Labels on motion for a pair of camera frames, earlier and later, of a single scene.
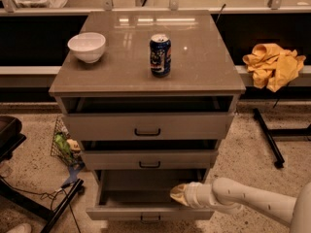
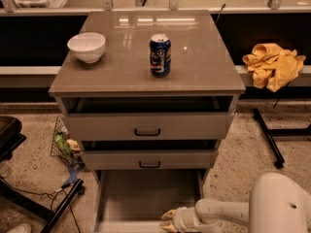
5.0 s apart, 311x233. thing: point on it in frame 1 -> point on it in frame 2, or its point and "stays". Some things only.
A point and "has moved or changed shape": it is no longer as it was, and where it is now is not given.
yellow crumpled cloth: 272,66 stays
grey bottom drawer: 144,195 has moved or changed shape
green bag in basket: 62,142 stays
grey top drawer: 148,126 stays
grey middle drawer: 153,159 stays
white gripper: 194,193 -> 184,218
